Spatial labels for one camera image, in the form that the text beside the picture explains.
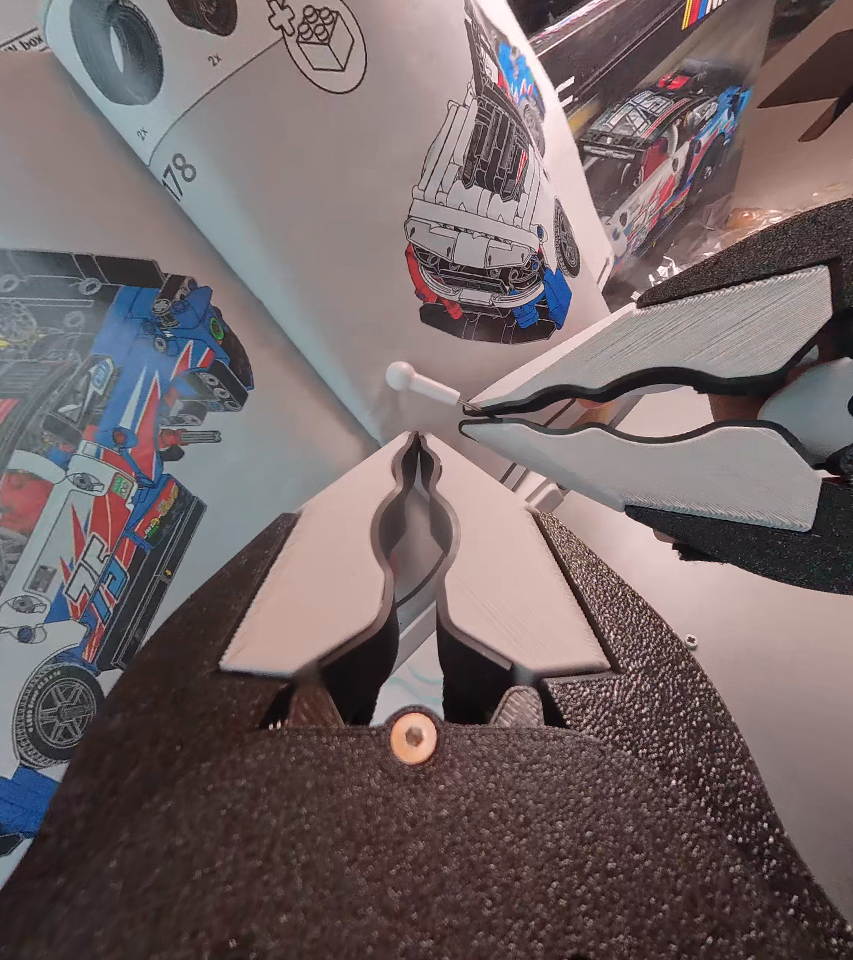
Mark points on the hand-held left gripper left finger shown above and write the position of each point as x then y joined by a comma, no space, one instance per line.
306,585

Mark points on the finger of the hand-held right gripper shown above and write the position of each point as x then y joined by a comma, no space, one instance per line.
696,330
696,480

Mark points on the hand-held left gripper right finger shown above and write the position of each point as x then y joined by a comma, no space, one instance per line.
516,592

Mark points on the white book stand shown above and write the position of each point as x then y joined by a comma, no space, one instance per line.
426,384

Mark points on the toy car instruction booklet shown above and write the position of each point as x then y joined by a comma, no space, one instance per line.
284,225

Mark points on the white desk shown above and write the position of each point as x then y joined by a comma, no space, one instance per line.
771,675

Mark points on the toy car set box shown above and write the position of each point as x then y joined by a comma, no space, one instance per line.
659,150

